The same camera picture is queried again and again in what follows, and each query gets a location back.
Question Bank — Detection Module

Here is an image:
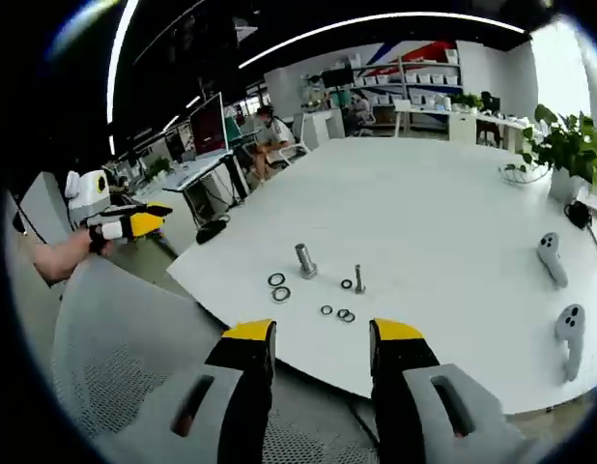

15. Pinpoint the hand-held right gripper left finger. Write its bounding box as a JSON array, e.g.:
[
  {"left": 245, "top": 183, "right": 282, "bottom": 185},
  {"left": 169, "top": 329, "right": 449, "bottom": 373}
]
[{"left": 109, "top": 317, "right": 278, "bottom": 464}]

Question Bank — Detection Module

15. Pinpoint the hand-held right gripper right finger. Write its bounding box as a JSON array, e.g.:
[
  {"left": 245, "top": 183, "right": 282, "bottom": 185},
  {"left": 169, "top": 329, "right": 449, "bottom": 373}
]
[{"left": 368, "top": 317, "right": 546, "bottom": 464}]

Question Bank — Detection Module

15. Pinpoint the large steel threaded stud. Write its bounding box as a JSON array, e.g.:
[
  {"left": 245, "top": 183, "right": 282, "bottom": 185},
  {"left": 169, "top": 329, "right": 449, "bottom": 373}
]
[{"left": 293, "top": 243, "right": 319, "bottom": 280}]

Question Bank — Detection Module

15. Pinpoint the small green desk plant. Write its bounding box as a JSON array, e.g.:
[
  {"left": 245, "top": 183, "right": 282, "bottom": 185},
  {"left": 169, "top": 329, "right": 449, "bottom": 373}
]
[
  {"left": 450, "top": 92, "right": 483, "bottom": 111},
  {"left": 146, "top": 157, "right": 173, "bottom": 183}
]

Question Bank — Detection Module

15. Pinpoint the white office desk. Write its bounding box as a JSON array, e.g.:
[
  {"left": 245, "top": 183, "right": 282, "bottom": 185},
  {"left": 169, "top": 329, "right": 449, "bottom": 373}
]
[{"left": 160, "top": 149, "right": 251, "bottom": 228}]

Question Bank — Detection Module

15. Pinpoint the grey mesh chair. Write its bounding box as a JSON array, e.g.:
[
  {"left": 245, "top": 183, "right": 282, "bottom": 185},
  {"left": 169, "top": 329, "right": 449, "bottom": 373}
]
[{"left": 51, "top": 253, "right": 377, "bottom": 464}]

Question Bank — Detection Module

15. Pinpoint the large white-framed monitor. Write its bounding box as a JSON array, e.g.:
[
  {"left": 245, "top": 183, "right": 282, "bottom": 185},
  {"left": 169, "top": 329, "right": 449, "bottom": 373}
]
[{"left": 188, "top": 92, "right": 230, "bottom": 159}]

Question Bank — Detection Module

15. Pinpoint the curved ceiling light strip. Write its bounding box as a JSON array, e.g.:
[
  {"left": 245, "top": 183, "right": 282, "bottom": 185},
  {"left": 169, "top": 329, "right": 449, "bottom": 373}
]
[
  {"left": 238, "top": 12, "right": 526, "bottom": 69},
  {"left": 107, "top": 0, "right": 140, "bottom": 156}
]

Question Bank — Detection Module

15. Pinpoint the white office chair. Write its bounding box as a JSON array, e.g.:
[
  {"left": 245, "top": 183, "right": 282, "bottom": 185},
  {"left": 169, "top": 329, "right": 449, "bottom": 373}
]
[{"left": 273, "top": 113, "right": 312, "bottom": 168}]

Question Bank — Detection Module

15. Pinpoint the grey handheld controller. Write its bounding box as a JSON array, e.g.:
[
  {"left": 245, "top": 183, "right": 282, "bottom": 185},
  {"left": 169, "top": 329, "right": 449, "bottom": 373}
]
[
  {"left": 554, "top": 304, "right": 586, "bottom": 382},
  {"left": 536, "top": 232, "right": 569, "bottom": 289}
]

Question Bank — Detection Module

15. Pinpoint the white cabinet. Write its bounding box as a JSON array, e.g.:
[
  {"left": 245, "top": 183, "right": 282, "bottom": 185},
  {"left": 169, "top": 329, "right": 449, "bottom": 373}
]
[{"left": 301, "top": 109, "right": 346, "bottom": 149}]

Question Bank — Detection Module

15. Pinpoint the black power adapter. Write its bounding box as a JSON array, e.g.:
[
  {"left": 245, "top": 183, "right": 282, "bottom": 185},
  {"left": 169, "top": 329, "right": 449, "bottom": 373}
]
[{"left": 564, "top": 200, "right": 592, "bottom": 229}]

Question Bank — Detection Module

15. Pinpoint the small black monitor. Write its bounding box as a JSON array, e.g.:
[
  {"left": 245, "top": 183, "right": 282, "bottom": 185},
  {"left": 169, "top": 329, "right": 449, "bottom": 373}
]
[{"left": 322, "top": 68, "right": 354, "bottom": 88}]

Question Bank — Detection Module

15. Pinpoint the white plant pot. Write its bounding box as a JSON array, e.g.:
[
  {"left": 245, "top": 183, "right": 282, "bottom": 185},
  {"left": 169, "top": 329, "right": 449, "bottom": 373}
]
[{"left": 548, "top": 166, "right": 589, "bottom": 204}]

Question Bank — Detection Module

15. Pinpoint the long white desk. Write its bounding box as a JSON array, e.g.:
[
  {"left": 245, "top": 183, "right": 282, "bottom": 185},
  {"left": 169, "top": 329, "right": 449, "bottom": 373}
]
[{"left": 393, "top": 105, "right": 531, "bottom": 146}]

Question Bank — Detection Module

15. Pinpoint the green leafy plant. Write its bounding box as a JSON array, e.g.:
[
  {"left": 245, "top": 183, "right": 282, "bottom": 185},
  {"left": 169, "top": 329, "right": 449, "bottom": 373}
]
[{"left": 518, "top": 103, "right": 597, "bottom": 189}]

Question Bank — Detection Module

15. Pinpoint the shelf unit with white bins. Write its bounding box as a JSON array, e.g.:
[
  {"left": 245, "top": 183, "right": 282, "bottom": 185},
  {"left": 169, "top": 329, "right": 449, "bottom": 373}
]
[{"left": 322, "top": 47, "right": 464, "bottom": 107}]

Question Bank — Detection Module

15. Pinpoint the wire basket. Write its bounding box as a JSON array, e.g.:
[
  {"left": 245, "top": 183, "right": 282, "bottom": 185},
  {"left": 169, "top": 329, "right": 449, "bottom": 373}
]
[{"left": 498, "top": 161, "right": 551, "bottom": 185}]

